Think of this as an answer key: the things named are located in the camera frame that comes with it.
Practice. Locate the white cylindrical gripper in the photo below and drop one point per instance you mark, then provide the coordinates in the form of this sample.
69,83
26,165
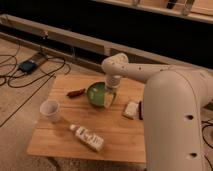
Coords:
112,81

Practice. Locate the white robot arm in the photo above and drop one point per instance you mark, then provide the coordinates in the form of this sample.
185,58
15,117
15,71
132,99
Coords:
172,101

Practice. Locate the green ceramic bowl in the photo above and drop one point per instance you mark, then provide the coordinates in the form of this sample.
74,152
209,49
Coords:
96,93

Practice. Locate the white sponge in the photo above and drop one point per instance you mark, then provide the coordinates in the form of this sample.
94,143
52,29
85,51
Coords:
131,110

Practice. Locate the dark brown rectangular block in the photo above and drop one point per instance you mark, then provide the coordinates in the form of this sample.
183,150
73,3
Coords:
140,111

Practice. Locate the wooden table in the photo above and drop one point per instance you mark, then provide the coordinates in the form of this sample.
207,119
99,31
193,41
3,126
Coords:
123,138

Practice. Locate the red brown small object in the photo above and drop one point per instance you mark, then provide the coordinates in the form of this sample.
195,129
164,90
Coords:
76,93

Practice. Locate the white labelled bottle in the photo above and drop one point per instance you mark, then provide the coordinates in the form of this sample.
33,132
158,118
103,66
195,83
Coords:
89,138

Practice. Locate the white paper cup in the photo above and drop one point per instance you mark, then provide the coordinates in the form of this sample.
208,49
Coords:
50,109

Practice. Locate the dark power strip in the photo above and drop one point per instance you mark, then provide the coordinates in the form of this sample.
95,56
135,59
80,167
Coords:
30,65

